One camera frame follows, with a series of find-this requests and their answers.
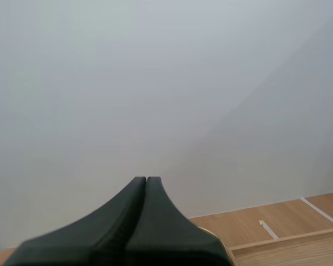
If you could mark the shallow wooden tray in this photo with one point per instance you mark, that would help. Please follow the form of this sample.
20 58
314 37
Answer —
291 249

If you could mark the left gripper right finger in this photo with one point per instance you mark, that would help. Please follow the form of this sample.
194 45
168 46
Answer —
166 235

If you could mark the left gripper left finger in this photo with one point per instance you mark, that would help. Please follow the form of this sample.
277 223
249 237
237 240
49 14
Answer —
100 230

